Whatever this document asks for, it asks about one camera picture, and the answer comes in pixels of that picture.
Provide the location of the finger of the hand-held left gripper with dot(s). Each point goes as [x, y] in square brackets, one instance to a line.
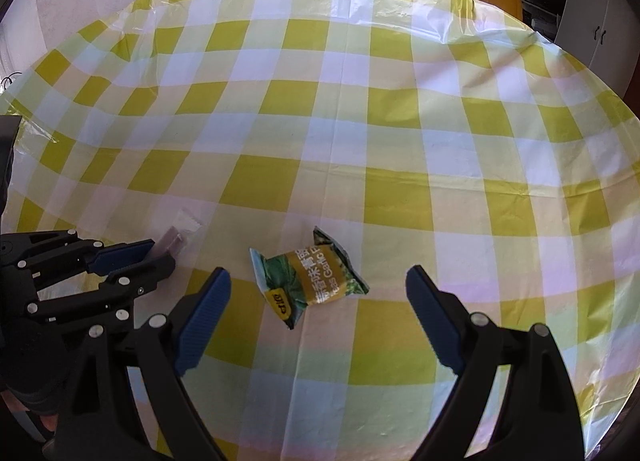
[125, 286]
[122, 255]

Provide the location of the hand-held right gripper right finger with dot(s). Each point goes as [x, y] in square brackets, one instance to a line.
[435, 321]

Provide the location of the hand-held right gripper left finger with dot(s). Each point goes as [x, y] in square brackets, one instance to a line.
[202, 321]

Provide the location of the clear cracker packet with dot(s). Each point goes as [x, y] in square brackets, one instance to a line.
[175, 241]

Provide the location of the green gold snack packet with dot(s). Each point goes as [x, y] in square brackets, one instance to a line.
[310, 281]

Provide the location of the white cabinet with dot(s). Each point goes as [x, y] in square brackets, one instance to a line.
[600, 16]

